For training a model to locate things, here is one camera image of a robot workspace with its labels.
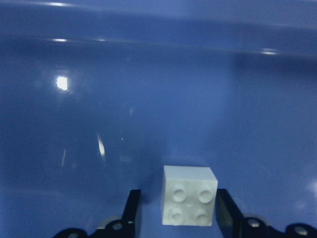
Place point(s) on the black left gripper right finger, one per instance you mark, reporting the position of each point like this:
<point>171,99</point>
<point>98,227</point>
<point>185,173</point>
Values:
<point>234,224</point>

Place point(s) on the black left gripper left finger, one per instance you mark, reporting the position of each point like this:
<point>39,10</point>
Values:
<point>128,226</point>

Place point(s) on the small white building block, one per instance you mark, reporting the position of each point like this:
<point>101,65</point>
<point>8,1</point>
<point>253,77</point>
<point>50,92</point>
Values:
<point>188,196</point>

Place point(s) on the blue plastic tray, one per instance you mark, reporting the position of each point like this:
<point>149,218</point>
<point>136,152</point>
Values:
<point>96,96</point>

